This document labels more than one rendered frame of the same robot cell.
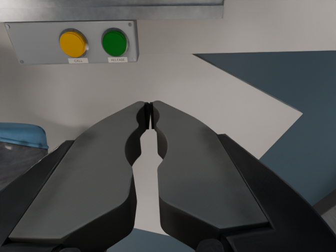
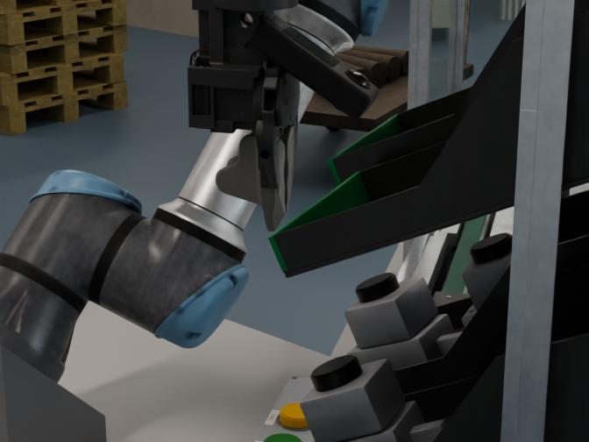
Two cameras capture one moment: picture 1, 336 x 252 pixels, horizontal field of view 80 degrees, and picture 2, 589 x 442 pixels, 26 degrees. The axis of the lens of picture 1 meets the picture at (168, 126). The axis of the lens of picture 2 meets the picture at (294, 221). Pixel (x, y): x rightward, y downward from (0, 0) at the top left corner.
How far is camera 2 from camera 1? 1.09 m
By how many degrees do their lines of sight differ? 69
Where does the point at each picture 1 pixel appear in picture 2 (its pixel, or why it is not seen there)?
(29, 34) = not seen: hidden behind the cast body
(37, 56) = (295, 390)
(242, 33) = not seen: outside the picture
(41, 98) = (210, 425)
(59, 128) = (135, 424)
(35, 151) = (176, 299)
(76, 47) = (293, 412)
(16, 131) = (218, 295)
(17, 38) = not seen: hidden behind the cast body
